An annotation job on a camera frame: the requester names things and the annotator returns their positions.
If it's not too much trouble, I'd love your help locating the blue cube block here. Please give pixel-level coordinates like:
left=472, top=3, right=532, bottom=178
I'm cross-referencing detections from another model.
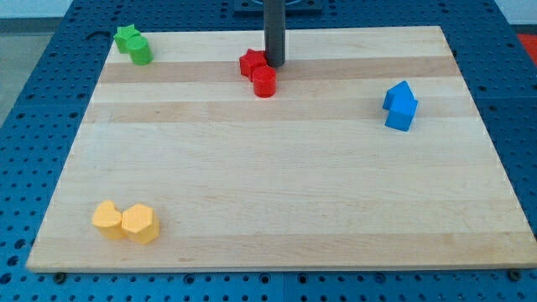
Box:
left=384, top=98, right=419, bottom=132

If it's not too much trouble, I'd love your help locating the red cylinder block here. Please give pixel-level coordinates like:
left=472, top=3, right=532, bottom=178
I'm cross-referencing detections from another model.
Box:
left=252, top=66, right=277, bottom=98

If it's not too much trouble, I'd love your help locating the red star block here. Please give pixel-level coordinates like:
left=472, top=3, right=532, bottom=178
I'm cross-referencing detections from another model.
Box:
left=239, top=49, right=267, bottom=81

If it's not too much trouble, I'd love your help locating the light wooden board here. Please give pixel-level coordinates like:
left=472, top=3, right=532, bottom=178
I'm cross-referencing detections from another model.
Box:
left=27, top=26, right=536, bottom=273

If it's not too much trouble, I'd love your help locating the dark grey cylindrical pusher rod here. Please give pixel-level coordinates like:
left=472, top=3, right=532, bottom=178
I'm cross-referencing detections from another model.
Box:
left=263, top=0, right=286, bottom=68

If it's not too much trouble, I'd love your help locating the yellow hexagon block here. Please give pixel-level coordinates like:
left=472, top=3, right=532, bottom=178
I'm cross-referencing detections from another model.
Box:
left=122, top=204, right=160, bottom=245

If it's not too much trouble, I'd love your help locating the blue pentagon block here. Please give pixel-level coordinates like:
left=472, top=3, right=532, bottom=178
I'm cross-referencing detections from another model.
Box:
left=383, top=81, right=414, bottom=110

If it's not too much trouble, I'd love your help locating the green cylinder block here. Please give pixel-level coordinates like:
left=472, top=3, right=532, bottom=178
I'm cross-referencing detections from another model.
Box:
left=126, top=35, right=154, bottom=65

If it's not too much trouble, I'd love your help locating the yellow heart block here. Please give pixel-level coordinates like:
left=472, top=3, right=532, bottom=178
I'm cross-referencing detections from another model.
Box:
left=91, top=200, right=127, bottom=240

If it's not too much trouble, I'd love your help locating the green star block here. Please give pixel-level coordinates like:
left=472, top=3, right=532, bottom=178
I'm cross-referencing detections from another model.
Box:
left=113, top=24, right=140, bottom=54

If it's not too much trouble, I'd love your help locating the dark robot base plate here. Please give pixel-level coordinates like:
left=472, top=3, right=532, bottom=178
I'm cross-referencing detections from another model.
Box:
left=232, top=0, right=324, bottom=16

